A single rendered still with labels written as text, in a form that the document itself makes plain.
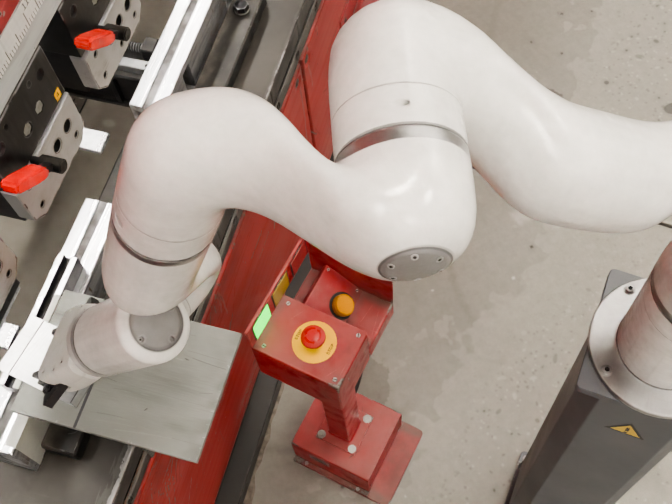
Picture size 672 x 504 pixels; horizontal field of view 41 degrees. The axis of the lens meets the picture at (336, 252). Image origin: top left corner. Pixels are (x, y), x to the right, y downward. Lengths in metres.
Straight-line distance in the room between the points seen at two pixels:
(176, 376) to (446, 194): 0.68
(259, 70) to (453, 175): 1.01
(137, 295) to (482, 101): 0.35
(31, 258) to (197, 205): 1.90
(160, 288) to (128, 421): 0.43
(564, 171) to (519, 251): 1.68
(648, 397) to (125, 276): 0.68
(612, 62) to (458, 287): 0.86
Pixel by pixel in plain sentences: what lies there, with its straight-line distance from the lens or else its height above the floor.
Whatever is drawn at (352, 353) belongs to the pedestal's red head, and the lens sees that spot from 1.42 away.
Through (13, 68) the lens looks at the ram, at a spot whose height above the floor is 1.36.
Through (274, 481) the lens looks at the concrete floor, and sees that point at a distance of 2.18.
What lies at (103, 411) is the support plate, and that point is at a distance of 1.22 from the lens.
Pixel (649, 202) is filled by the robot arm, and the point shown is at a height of 1.47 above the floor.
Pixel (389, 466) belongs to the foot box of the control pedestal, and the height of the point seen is 0.01.
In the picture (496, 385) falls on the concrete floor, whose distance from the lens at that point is 2.24.
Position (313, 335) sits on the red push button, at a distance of 1.40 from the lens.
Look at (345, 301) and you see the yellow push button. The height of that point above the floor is 0.73.
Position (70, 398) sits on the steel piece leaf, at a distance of 1.24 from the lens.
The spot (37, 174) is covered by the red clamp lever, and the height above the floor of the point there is 1.29.
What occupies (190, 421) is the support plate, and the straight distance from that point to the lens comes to 1.19.
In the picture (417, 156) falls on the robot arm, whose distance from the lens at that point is 0.61.
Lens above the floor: 2.11
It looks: 63 degrees down
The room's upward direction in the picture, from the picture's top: 8 degrees counter-clockwise
